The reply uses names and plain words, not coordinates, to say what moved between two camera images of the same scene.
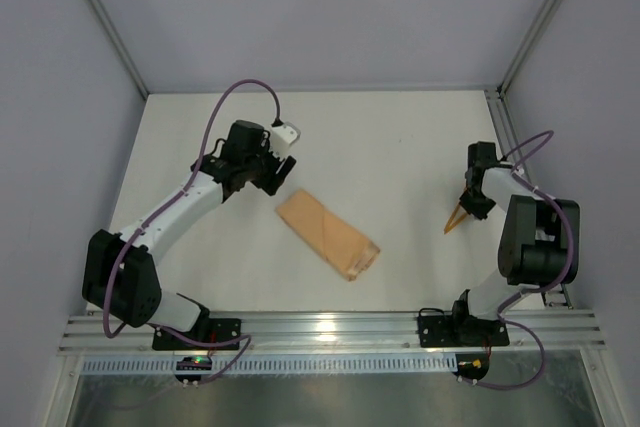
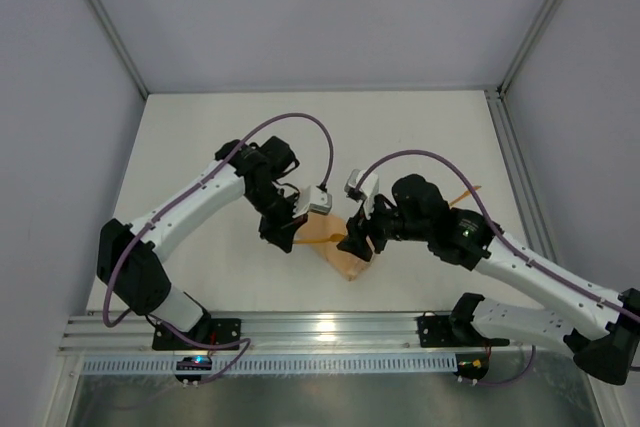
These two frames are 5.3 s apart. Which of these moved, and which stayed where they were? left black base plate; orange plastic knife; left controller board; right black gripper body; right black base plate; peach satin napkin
Moved: orange plastic knife; right black gripper body
Stayed: left controller board; left black base plate; right black base plate; peach satin napkin
